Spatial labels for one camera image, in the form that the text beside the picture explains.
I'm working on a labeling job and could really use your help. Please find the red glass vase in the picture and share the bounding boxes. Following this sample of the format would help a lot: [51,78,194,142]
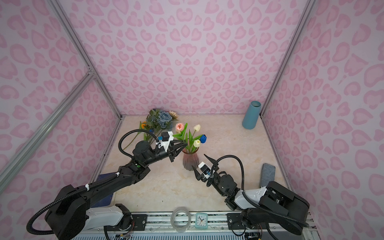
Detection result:
[183,148,200,171]

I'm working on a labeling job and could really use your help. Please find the pink tulip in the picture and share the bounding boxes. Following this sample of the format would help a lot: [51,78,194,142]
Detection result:
[173,123,188,141]

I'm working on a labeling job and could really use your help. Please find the blue tulip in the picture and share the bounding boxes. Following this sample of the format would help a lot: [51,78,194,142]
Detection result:
[197,135,207,144]

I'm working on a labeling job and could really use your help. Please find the white tulip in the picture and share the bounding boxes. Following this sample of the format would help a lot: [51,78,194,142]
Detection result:
[188,125,201,153]

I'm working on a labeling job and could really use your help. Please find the teal cylindrical vase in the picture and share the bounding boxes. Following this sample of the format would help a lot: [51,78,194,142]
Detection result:
[242,101,262,130]

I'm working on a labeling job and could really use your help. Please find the orange flower stem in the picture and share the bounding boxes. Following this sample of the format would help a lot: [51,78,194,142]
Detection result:
[123,122,150,150]

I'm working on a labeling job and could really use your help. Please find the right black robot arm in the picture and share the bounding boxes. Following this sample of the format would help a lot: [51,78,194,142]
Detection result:
[193,155,310,236]

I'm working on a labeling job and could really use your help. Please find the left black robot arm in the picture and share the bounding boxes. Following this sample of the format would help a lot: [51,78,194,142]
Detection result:
[26,129,187,240]

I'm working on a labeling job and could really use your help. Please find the blue rose bouquet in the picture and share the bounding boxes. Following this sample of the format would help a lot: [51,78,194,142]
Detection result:
[144,109,179,137]

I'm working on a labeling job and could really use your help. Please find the small teal alarm clock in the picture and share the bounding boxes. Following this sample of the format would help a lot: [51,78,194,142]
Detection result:
[195,213,208,230]

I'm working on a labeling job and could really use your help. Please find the grey sponge block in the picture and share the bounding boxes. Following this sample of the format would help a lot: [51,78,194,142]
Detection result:
[260,163,276,188]

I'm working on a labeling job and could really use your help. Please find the clear tape roll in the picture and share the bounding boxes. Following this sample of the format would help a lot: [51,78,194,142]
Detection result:
[170,207,192,233]

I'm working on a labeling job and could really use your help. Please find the blue book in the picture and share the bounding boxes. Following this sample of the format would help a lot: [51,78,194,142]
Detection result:
[91,172,115,208]

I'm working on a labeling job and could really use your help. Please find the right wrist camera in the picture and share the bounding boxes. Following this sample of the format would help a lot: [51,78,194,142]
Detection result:
[198,162,211,180]

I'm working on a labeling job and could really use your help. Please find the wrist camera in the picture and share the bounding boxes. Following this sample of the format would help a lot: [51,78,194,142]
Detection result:
[198,162,211,180]
[157,131,174,152]

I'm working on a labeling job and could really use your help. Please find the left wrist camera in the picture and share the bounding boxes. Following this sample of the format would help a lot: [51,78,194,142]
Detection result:
[157,131,174,152]

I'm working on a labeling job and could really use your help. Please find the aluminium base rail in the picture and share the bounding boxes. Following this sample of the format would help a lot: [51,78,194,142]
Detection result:
[75,212,320,240]

